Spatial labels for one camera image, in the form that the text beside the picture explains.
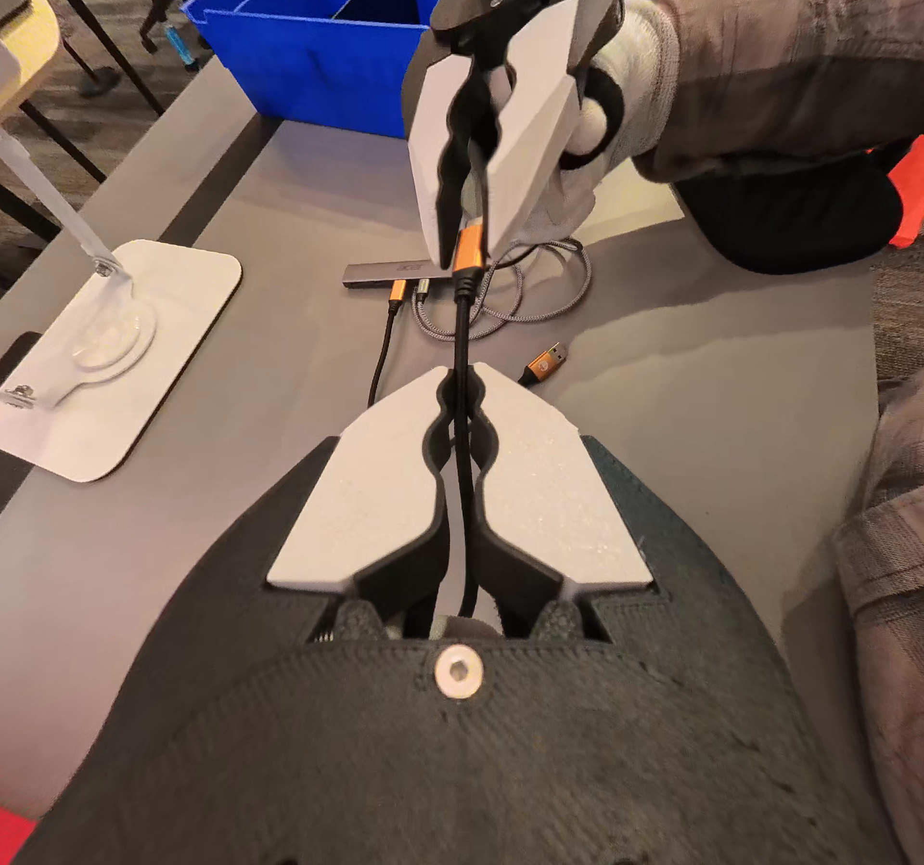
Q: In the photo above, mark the person's plaid shirt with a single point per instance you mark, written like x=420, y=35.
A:
x=888, y=590

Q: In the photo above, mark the grey usb hub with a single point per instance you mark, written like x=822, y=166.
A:
x=375, y=273

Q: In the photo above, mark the black textured pad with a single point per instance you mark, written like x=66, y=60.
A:
x=794, y=222

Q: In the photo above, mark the metal stand bracket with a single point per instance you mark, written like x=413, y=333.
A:
x=18, y=397
x=65, y=215

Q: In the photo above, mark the person's right forearm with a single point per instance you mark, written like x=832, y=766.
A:
x=794, y=49

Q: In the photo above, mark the person's right hand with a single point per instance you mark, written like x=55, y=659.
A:
x=650, y=71

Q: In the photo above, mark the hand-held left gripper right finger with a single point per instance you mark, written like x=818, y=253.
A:
x=563, y=511

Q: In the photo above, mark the white stand base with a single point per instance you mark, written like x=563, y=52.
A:
x=180, y=316

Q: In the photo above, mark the blue plastic bin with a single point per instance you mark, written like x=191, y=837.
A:
x=325, y=56

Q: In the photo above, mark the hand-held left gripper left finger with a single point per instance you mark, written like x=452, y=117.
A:
x=354, y=511

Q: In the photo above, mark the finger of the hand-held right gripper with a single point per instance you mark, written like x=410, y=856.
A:
x=541, y=99
x=429, y=157

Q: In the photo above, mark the red plastic object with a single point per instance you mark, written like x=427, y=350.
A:
x=909, y=193

